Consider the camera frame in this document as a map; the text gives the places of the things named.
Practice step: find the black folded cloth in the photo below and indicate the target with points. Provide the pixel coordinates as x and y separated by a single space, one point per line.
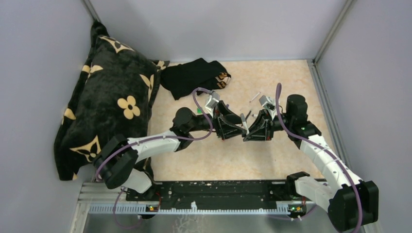
182 79

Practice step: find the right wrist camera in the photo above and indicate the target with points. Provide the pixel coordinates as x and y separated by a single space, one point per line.
268 104

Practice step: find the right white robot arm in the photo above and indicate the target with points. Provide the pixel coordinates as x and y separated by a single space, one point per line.
348 200

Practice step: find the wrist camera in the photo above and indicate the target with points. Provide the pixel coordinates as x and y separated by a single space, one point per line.
211 102
268 104

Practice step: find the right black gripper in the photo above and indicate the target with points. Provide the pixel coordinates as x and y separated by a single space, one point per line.
263 129

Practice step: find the black floral plush pillow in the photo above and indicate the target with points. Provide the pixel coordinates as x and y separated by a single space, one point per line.
114 95

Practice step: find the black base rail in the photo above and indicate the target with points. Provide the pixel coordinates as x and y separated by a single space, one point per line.
244 196

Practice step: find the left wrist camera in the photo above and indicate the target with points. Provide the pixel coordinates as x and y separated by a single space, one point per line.
211 102

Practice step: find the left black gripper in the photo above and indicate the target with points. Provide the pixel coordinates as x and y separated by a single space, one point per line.
219 123

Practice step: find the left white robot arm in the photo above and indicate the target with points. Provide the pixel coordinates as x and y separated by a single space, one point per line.
120 163

